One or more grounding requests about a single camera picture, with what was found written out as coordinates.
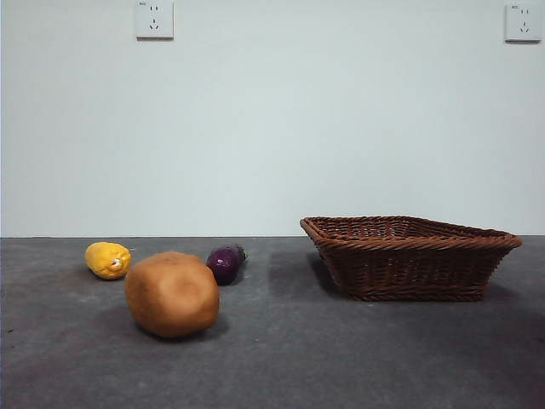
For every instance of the purple eggplant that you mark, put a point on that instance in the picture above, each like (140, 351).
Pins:
(223, 264)

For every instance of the brown potato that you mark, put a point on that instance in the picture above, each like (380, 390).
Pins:
(170, 294)

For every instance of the brown wicker basket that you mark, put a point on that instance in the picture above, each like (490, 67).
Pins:
(409, 264)

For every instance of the yellow corn cob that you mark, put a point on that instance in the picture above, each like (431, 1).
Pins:
(102, 260)

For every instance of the white wall socket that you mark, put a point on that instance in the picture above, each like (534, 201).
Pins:
(523, 23)
(155, 21)

